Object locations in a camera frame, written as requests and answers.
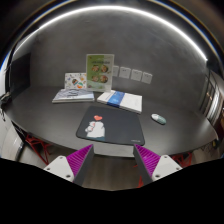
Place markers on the black mouse pad with bear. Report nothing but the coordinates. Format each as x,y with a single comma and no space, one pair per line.
111,126

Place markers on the grey striped book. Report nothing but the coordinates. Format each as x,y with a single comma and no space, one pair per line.
73,95

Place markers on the white wall socket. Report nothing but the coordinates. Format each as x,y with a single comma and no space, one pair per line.
115,70
147,78
125,72
136,75

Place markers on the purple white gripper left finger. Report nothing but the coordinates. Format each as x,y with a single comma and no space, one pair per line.
72,168

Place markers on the white green computer mouse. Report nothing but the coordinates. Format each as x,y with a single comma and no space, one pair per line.
159,119

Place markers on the white colourful patterned card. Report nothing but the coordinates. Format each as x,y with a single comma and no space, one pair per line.
75,81

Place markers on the red metal table leg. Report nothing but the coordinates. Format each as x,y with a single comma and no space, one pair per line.
39,147
184,160

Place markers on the red metal table leg right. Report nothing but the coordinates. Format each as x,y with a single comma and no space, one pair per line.
184,160

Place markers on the green menu stand sign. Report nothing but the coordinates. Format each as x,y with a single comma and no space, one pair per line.
99,70

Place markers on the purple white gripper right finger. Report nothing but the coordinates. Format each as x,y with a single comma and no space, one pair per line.
153,167

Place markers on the white book with blue band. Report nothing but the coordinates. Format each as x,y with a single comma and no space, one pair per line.
127,101

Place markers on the red metal table leg left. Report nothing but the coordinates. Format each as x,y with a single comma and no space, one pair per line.
39,147

